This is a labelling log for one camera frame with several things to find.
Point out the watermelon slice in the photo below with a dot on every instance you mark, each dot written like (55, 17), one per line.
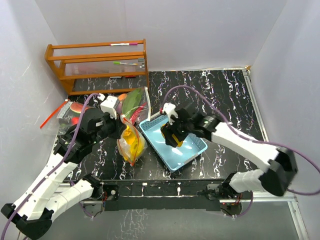
(76, 107)

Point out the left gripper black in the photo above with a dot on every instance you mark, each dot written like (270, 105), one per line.
(119, 127)

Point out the yellow starfruit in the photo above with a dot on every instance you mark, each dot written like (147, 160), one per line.
(138, 146)

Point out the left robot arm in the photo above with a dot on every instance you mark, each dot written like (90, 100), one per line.
(35, 211)

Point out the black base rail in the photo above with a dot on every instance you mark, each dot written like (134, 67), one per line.
(172, 194)

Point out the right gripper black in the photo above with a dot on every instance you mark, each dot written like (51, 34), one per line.
(169, 139)

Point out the green pen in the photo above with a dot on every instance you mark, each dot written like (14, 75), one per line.
(125, 63)

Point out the yellow banana bunch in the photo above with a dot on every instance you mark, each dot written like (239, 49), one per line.
(128, 136)

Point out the clear bag orange zipper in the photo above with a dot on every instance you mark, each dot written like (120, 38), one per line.
(127, 156)
(60, 120)

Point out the yellow mango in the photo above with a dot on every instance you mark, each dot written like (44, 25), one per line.
(175, 137)

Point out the white dotted zip bag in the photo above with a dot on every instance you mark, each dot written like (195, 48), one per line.
(144, 101)

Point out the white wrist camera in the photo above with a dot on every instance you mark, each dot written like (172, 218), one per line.
(109, 104)
(169, 110)

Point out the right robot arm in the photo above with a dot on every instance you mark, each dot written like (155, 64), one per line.
(276, 166)

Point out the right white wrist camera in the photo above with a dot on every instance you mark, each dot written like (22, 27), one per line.
(169, 110)

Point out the pink white pen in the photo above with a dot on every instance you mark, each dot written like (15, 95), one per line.
(124, 44)

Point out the red chili pepper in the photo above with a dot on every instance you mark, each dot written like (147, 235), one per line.
(140, 112)

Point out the wooden shelf rack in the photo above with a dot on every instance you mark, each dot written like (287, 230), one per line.
(72, 62)

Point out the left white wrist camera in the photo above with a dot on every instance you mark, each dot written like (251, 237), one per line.
(109, 104)

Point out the light blue plastic basket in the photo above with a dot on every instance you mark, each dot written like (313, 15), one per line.
(173, 157)

